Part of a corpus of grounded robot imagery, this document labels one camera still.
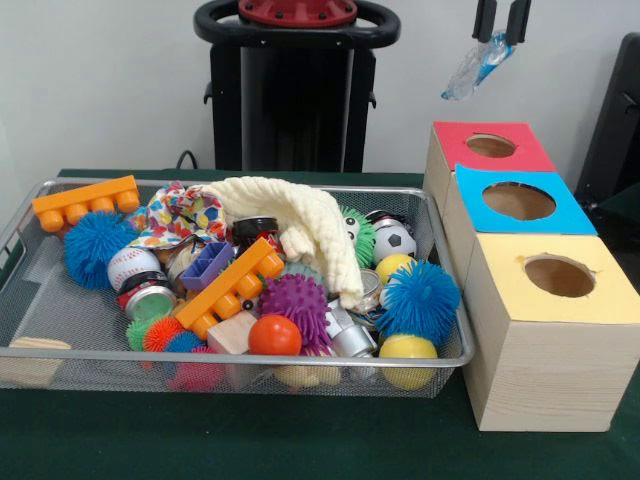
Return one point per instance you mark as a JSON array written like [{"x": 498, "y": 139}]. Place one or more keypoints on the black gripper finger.
[
  {"x": 484, "y": 18},
  {"x": 518, "y": 20}
]

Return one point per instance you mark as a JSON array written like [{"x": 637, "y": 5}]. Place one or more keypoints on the clear plastic packet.
[{"x": 475, "y": 70}]

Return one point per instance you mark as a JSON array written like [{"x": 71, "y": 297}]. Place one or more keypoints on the cream knitted cloth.
[{"x": 310, "y": 220}]

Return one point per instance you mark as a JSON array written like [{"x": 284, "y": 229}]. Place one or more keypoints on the colourful patterned cloth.
[{"x": 185, "y": 212}]

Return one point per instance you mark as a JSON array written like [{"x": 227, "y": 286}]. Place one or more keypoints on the orange toy building block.
[
  {"x": 230, "y": 290},
  {"x": 85, "y": 200}
]

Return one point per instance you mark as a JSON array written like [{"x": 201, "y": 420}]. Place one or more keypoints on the wooden box with three holes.
[{"x": 540, "y": 370}]

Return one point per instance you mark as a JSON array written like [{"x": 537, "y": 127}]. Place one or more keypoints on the shallow clear mesh bin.
[{"x": 330, "y": 378}]

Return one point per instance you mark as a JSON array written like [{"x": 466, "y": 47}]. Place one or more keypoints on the black chair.
[{"x": 615, "y": 130}]

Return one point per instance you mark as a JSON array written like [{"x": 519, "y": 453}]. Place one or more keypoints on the small soccer ball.
[{"x": 395, "y": 240}]

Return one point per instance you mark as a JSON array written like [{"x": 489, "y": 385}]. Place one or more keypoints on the large blue spiky ball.
[{"x": 421, "y": 300}]

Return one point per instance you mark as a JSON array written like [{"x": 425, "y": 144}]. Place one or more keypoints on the yellow ball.
[{"x": 410, "y": 350}]

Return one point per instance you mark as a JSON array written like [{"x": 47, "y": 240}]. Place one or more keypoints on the purple spiky ball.
[{"x": 297, "y": 308}]

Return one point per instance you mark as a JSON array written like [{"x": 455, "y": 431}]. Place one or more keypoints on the purple toy building block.
[{"x": 207, "y": 266}]

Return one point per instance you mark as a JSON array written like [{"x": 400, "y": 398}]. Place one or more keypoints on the orange ball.
[{"x": 276, "y": 336}]

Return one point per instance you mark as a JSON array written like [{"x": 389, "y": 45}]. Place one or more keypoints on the white baseball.
[{"x": 134, "y": 268}]

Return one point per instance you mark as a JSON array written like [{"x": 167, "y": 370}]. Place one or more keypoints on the dark metal can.
[{"x": 150, "y": 300}]

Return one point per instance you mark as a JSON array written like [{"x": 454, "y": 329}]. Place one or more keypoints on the small blue spiky ball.
[{"x": 98, "y": 250}]

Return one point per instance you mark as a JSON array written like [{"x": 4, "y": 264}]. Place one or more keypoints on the dark green table cloth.
[{"x": 300, "y": 440}]

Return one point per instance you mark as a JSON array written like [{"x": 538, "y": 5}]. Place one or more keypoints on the flat wooden block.
[{"x": 35, "y": 365}]

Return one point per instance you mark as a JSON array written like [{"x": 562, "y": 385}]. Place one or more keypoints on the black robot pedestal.
[{"x": 300, "y": 100}]

